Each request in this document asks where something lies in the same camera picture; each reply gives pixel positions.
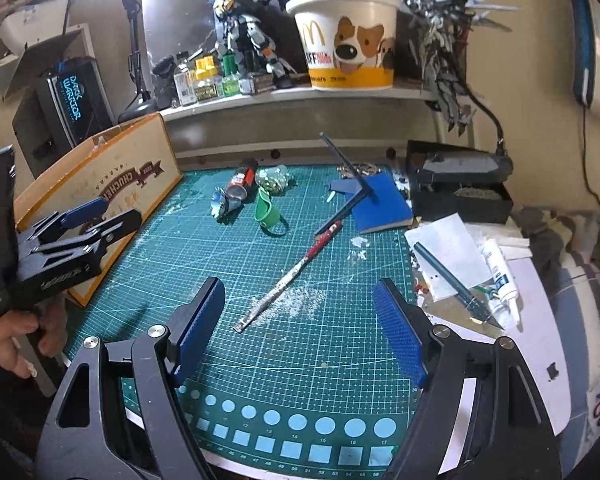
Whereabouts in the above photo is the McDonalds paper bucket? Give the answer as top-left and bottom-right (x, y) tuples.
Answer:
(286, 0), (401, 91)

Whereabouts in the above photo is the red white hobby knife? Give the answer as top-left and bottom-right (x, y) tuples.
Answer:
(233, 220), (342, 334)

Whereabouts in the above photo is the black plastic case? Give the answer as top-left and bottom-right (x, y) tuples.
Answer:
(405, 140), (514, 224)

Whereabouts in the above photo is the dark craft knife pen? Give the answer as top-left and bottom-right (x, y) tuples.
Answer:
(414, 242), (492, 323)

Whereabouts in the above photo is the white printer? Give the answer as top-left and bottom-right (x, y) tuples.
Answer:
(0, 0), (69, 59)

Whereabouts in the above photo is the black thin rod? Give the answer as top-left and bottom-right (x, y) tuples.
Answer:
(320, 132), (373, 204)

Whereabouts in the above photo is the white desk riser shelf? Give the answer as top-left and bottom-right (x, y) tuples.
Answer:
(160, 86), (448, 165)

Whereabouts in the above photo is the blue white robot model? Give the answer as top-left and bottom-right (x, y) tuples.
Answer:
(212, 0), (294, 89)

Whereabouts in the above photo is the black computer tower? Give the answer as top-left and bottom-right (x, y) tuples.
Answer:
(12, 56), (114, 177)

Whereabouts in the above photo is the green cutting mat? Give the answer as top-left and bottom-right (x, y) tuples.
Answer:
(66, 166), (419, 479)

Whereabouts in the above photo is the green rubber band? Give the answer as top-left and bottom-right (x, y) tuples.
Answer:
(254, 188), (289, 237)

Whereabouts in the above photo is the wall shelf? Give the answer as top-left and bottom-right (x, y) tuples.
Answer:
(0, 23), (95, 100)

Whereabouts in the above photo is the black desk lamp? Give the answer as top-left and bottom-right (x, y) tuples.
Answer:
(61, 0), (159, 124)

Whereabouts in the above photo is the red black paint can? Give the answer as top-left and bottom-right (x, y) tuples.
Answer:
(210, 158), (258, 220)

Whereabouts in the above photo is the left hand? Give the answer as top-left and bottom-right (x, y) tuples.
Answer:
(0, 292), (68, 378)

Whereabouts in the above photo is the white paper sheet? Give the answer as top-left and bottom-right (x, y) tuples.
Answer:
(404, 214), (492, 288)

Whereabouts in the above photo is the green cap paint bottle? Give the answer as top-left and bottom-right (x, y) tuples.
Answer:
(222, 52), (240, 96)

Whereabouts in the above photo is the silver winged robot model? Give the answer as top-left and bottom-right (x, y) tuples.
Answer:
(403, 0), (517, 133)

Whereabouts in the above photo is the blue sanding block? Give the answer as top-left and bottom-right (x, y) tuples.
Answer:
(351, 172), (414, 234)

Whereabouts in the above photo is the brown cardboard box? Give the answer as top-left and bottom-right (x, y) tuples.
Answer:
(15, 114), (182, 306)

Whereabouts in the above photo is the white glue tube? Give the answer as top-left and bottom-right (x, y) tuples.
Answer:
(481, 237), (521, 326)

